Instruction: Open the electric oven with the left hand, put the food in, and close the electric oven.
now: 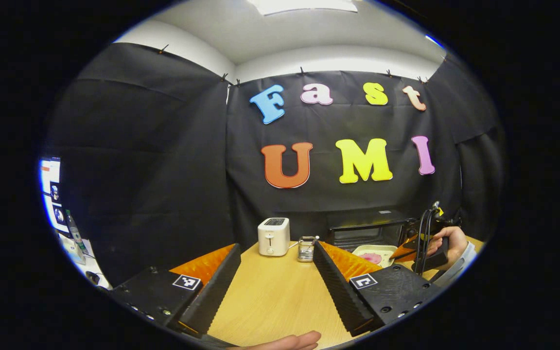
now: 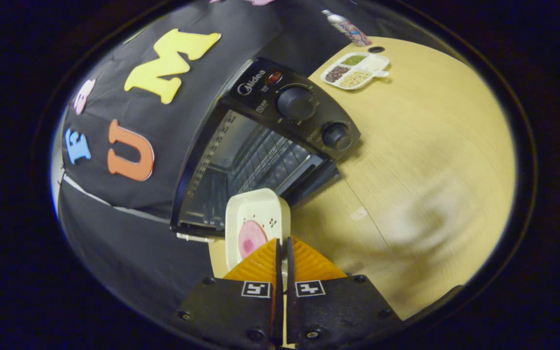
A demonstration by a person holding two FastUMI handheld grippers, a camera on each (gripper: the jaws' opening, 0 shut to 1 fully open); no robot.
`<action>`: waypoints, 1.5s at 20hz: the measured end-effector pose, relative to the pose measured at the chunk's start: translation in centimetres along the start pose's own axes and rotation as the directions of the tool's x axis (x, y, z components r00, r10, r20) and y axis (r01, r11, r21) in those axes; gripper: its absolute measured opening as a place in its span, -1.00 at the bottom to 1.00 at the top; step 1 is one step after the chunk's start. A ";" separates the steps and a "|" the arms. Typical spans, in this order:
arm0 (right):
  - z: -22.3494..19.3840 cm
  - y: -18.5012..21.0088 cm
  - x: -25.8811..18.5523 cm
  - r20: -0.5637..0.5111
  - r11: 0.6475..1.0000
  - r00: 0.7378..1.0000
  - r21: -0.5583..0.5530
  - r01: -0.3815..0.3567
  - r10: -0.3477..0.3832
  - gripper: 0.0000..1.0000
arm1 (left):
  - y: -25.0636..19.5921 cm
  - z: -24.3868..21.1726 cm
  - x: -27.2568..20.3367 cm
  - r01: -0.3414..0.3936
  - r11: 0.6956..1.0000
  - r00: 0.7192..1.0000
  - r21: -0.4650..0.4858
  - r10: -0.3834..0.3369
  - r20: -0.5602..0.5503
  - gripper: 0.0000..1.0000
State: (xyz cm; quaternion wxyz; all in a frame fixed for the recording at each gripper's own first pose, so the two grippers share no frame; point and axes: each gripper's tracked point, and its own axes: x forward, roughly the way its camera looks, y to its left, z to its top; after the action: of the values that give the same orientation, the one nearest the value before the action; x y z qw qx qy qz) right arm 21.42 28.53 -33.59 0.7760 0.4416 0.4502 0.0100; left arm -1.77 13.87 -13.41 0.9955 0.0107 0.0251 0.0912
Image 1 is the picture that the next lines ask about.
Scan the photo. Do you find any computer monitor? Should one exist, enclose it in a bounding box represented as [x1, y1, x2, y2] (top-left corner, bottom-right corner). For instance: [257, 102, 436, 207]
[39, 157, 62, 235]

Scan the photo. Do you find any black electric oven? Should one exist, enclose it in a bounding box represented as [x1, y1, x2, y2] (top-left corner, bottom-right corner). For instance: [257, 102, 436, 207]
[327, 210, 418, 251]

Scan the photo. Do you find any cream square plate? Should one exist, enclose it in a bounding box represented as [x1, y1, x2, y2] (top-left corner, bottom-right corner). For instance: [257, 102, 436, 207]
[351, 245, 398, 269]

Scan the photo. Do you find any wire mesh basket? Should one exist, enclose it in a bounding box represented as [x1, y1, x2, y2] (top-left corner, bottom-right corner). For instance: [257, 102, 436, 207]
[297, 236, 319, 263]

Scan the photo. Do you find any white toaster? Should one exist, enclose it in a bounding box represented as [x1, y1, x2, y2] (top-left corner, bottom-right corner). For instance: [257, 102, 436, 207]
[258, 217, 291, 257]

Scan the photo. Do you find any clear plastic water bottle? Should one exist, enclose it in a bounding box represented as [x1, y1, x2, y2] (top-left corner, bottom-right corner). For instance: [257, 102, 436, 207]
[65, 210, 85, 254]

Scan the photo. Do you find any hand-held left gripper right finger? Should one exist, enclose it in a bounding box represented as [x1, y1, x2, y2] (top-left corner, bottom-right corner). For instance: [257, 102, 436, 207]
[313, 241, 443, 337]

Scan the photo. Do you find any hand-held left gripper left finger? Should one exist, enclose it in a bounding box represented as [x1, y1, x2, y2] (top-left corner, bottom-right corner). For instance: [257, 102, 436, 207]
[109, 243, 242, 339]

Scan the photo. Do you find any white side desk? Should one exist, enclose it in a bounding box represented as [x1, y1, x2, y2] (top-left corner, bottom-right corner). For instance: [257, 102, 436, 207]
[59, 232, 111, 290]

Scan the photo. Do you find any black backdrop cloth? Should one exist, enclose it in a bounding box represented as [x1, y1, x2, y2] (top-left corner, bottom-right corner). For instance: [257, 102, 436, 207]
[42, 43, 507, 287]

